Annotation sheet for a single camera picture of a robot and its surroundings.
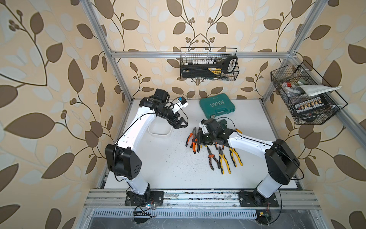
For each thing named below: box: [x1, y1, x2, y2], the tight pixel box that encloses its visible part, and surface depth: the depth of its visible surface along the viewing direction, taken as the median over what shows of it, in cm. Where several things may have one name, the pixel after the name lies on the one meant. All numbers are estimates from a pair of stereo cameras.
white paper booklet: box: [296, 84, 342, 97], surface depth 64 cm
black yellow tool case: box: [181, 62, 224, 79], surface depth 86 cm
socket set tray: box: [294, 95, 329, 115], surface depth 69 cm
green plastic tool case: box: [199, 93, 236, 119], surface depth 114 cm
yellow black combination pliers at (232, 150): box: [229, 147, 244, 168], surface depth 90 cm
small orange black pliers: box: [190, 138, 201, 155], surface depth 84 cm
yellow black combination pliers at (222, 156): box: [218, 146, 232, 175], surface depth 89 cm
